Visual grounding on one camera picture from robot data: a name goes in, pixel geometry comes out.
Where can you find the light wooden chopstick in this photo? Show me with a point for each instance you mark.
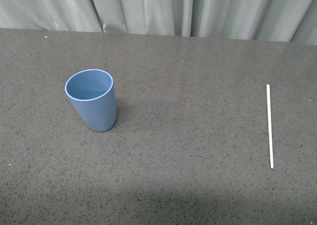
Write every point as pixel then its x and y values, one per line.
pixel 269 126

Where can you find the blue plastic cup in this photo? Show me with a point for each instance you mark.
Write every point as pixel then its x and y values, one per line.
pixel 92 94

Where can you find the grey-white curtain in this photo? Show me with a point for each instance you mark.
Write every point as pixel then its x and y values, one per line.
pixel 266 20

